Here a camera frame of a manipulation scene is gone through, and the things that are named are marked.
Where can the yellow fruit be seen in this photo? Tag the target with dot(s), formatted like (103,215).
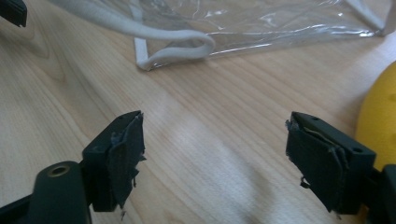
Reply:
(378,124)

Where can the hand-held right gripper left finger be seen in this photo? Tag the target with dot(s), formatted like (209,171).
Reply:
(107,161)

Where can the clear plastic bag white trim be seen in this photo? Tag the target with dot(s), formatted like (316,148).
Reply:
(236,28)

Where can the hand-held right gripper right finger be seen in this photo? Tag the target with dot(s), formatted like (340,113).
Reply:
(330,165)

